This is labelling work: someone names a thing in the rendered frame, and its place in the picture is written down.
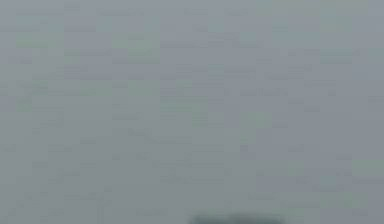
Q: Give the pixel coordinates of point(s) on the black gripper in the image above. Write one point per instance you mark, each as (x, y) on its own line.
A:
(236, 220)

